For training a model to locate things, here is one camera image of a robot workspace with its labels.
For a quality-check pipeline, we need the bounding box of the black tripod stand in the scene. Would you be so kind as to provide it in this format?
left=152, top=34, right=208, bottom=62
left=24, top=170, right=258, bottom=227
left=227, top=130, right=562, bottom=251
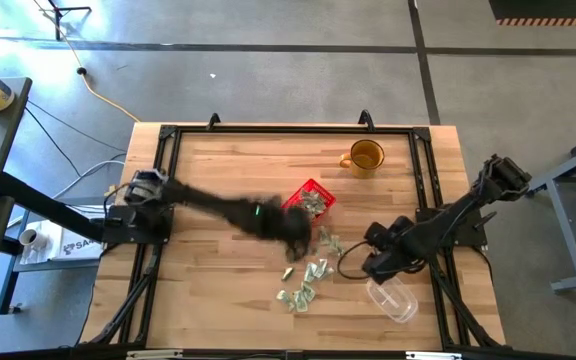
left=42, top=0, right=93, bottom=42

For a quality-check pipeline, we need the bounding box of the black desk support beam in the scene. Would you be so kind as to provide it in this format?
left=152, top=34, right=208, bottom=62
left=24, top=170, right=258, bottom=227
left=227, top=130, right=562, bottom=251
left=0, top=171, right=109, bottom=244

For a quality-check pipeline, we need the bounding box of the yellow enamel mug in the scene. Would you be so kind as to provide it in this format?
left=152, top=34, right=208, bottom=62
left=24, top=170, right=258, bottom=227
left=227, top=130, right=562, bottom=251
left=338, top=138, right=386, bottom=180

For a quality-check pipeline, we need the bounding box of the silver metal bracket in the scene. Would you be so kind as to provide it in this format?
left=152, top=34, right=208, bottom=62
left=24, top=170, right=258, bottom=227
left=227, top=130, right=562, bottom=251
left=405, top=351, right=464, bottom=360
left=126, top=348, right=184, bottom=360

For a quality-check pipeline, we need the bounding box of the yellow floor cable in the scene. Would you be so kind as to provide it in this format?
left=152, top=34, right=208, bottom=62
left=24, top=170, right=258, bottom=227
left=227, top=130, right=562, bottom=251
left=31, top=0, right=141, bottom=124

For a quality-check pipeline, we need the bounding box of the clear plastic container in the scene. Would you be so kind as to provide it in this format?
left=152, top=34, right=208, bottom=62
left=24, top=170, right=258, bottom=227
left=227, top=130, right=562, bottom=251
left=365, top=274, right=419, bottom=325

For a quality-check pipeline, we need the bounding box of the black mat with hazard stripe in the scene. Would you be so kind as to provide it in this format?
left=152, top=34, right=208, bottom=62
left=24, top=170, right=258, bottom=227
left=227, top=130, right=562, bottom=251
left=487, top=0, right=576, bottom=27

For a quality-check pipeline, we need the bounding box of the grey-blue metal shelf stand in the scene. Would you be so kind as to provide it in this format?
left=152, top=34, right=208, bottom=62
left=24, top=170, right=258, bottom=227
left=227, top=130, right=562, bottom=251
left=0, top=208, right=104, bottom=317

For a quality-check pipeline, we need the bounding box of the thin black floor cable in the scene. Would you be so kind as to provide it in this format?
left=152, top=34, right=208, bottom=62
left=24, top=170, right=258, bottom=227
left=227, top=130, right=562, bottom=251
left=23, top=106, right=84, bottom=179
left=25, top=99, right=128, bottom=154

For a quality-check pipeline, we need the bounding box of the white printed bag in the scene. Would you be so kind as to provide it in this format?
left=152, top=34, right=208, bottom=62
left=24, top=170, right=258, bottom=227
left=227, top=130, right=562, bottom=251
left=20, top=219, right=107, bottom=265

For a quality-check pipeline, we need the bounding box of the white cable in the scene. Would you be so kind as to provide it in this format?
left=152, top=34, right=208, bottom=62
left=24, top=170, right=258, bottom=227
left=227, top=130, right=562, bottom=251
left=51, top=158, right=128, bottom=200

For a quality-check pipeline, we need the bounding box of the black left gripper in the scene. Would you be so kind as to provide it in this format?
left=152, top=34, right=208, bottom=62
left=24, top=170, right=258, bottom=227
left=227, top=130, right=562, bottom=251
left=262, top=197, right=315, bottom=264

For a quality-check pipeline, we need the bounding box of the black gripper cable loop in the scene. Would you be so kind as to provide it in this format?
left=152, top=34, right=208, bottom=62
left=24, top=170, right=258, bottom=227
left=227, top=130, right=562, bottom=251
left=336, top=241, right=375, bottom=281

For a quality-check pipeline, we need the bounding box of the red plastic mesh basket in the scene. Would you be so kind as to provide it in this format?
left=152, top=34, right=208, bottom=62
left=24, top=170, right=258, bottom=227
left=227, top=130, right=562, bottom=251
left=281, top=178, right=338, bottom=226

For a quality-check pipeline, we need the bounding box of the grey-blue metal table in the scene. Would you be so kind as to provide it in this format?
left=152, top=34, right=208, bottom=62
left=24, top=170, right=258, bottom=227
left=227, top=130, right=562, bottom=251
left=520, top=127, right=576, bottom=294

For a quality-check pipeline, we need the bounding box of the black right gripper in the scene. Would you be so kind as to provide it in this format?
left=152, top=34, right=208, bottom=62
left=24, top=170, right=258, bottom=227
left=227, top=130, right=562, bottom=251
left=361, top=214, right=422, bottom=286

